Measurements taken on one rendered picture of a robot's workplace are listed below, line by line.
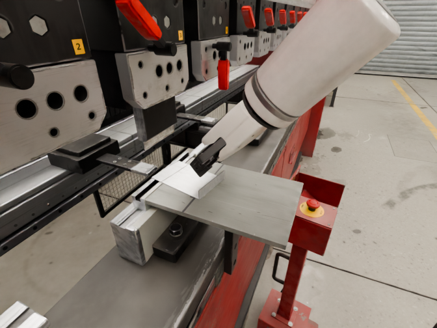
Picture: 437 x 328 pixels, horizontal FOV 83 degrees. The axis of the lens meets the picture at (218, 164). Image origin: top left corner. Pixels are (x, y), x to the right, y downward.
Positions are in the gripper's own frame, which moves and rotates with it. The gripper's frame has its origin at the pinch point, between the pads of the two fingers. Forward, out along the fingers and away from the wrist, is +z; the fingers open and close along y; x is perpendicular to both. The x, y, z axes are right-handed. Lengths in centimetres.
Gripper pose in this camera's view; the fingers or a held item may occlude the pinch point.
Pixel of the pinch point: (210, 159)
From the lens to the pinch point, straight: 46.1
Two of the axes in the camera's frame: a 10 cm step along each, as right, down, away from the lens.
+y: -5.7, 4.1, -7.1
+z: -5.3, 4.7, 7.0
